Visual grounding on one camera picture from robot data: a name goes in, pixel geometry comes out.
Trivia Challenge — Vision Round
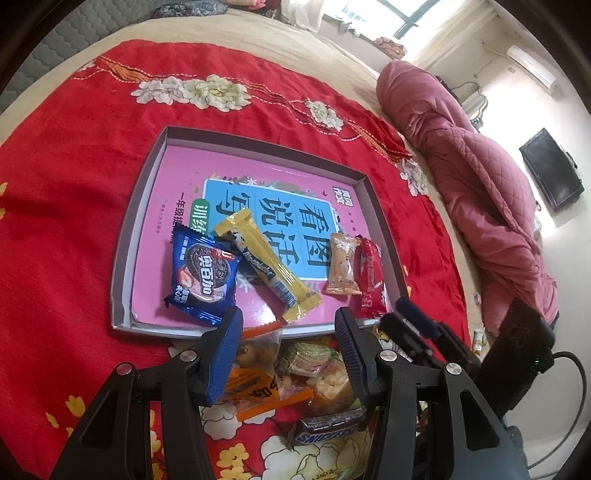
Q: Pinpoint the crumpled patterned cloth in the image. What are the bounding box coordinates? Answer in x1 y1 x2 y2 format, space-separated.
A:
374 36 408 59

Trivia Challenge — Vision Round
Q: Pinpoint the window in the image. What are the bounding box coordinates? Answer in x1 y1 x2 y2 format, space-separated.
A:
379 0 463 40

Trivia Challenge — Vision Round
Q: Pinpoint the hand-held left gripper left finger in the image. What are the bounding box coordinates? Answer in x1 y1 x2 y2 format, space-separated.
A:
48 307 244 480

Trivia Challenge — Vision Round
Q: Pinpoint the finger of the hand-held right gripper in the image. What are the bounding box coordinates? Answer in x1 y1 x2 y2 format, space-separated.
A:
396 299 462 352
379 314 437 365

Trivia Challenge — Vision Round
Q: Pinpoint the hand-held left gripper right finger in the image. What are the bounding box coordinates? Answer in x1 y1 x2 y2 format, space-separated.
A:
335 307 532 480

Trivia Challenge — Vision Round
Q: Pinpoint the blue patterned cloth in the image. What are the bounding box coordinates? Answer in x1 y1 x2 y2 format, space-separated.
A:
152 0 230 20

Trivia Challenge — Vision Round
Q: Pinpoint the grey padded headboard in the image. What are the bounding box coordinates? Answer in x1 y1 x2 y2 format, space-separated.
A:
0 0 158 108

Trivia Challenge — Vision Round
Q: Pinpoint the blue cookie packet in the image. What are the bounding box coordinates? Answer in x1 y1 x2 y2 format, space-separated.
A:
164 224 243 326

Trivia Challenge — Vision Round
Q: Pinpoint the red floral blanket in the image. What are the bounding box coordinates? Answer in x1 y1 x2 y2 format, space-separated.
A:
0 39 472 480

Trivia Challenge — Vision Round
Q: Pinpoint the yellow wafer bar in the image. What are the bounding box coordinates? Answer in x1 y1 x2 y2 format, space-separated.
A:
215 208 323 325

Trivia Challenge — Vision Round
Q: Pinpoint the brown chocolate bar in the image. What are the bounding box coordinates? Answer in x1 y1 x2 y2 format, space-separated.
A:
286 407 371 452

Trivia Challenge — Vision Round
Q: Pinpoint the black television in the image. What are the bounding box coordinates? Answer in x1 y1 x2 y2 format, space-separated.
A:
519 129 585 213

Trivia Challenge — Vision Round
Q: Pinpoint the pink book with blue label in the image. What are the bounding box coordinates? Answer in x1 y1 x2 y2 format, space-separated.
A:
131 143 389 328

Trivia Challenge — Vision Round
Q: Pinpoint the clear biscuit packet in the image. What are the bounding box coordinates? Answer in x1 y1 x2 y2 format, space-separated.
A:
279 340 334 376

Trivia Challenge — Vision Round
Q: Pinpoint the white sheer curtain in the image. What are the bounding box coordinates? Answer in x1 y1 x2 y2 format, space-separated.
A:
277 0 334 34

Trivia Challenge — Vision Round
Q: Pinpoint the puffed corn snack packet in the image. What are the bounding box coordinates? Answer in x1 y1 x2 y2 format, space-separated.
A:
277 364 366 412

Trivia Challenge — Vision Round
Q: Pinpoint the white air conditioner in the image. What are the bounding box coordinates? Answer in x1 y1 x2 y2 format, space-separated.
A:
505 44 560 89

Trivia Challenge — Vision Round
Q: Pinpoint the black cable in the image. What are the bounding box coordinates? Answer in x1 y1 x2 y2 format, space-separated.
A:
530 351 589 468

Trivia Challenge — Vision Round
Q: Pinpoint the beige cake packet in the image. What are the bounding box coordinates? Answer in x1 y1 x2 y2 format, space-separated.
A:
322 233 363 296

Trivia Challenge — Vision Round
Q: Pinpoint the pink quilt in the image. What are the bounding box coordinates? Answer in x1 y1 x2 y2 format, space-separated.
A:
375 60 560 325

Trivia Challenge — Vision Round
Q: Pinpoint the orange snack packet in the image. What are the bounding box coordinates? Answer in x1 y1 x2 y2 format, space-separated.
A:
225 323 315 424

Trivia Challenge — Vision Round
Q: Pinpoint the red snack packet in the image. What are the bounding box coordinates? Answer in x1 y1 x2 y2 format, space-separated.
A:
359 237 389 320

